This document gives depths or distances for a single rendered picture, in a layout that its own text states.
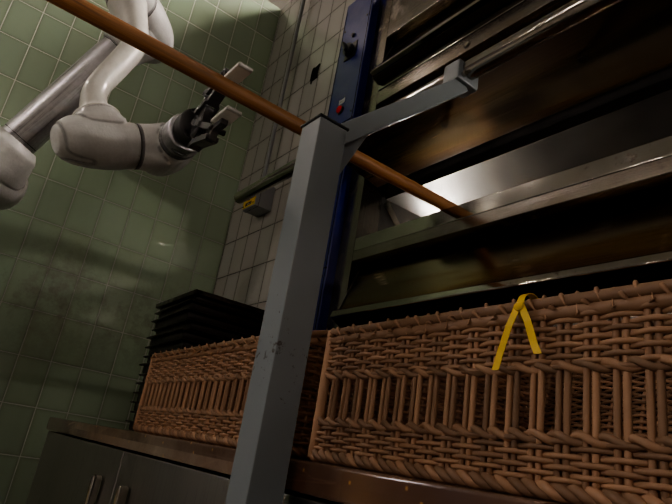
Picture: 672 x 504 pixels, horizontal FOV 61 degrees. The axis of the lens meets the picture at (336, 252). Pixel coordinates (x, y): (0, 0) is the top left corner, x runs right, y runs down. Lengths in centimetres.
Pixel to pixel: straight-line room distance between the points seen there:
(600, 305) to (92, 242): 195
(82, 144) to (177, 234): 112
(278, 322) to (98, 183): 176
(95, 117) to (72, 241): 97
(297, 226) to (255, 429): 21
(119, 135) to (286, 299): 78
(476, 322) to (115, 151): 93
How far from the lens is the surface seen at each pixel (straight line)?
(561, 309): 48
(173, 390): 108
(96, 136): 128
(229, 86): 110
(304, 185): 64
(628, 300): 46
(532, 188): 123
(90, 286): 220
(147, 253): 228
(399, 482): 48
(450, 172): 156
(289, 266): 60
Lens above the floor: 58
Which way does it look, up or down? 20 degrees up
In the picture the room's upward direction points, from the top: 9 degrees clockwise
